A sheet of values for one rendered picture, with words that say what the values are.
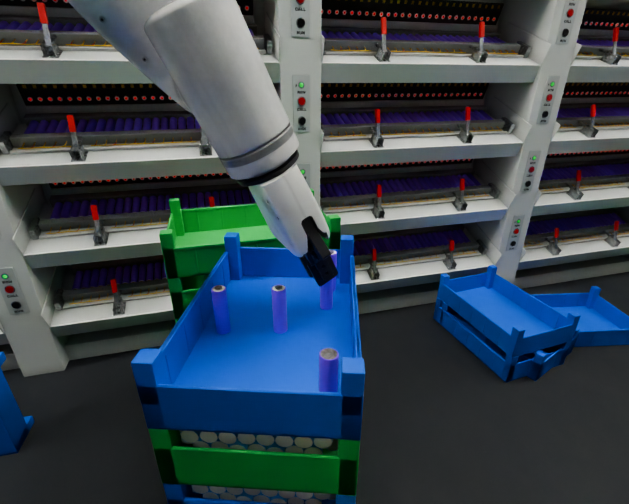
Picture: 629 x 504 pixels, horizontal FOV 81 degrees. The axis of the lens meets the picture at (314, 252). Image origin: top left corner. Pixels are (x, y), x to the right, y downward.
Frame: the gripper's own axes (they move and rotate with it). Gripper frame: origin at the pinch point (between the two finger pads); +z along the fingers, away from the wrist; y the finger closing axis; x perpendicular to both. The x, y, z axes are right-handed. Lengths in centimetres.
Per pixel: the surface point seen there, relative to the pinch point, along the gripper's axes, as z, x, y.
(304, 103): -8, 24, -44
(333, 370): -1.2, -6.9, 16.5
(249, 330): 2.1, -12.2, 0.5
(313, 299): 6.6, -2.5, -2.6
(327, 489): 9.8, -13.8, 18.8
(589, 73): 20, 100, -30
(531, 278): 83, 76, -32
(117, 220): -2, -27, -60
